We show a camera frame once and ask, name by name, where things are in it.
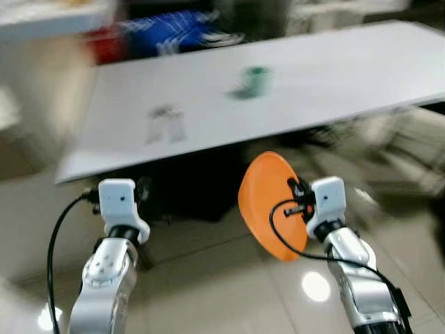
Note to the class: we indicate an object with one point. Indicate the orange plastic plate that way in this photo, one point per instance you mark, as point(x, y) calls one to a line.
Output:
point(268, 209)

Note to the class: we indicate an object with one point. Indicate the red box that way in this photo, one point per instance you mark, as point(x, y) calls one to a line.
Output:
point(104, 43)

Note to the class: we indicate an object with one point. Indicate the green enamel mug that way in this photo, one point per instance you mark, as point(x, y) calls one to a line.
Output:
point(256, 81)

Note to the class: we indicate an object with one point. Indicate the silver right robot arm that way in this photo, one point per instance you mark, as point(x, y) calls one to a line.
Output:
point(361, 285)

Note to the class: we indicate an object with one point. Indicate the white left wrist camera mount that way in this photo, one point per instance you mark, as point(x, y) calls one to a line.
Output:
point(117, 202)

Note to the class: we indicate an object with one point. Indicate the blue cloth with white stripes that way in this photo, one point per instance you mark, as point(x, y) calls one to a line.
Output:
point(167, 31)

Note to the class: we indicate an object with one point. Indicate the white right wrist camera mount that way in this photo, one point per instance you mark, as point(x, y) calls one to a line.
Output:
point(328, 198)

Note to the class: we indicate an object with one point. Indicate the clear drinking glass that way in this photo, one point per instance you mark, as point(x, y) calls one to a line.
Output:
point(165, 125)

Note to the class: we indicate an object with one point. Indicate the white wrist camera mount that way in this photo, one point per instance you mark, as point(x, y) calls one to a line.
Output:
point(117, 202)
point(328, 198)

